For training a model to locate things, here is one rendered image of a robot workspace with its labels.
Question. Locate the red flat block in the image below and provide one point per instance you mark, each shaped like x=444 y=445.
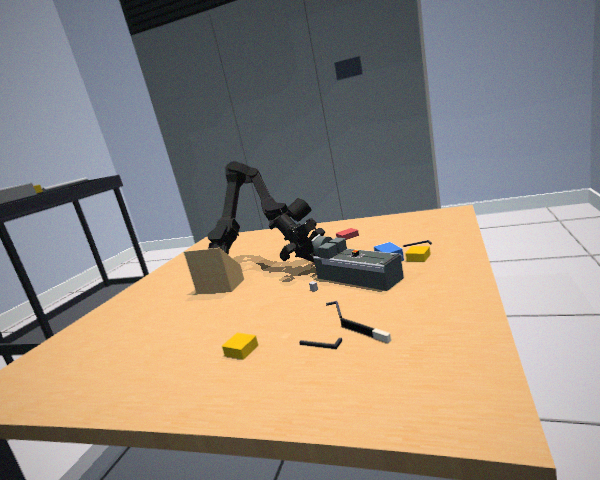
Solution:
x=348 y=233

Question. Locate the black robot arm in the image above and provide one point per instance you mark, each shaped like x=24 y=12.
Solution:
x=227 y=228

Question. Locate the blue rectangular block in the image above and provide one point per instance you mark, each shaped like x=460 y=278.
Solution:
x=389 y=248

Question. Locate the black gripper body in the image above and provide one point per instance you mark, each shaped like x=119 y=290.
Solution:
x=294 y=244

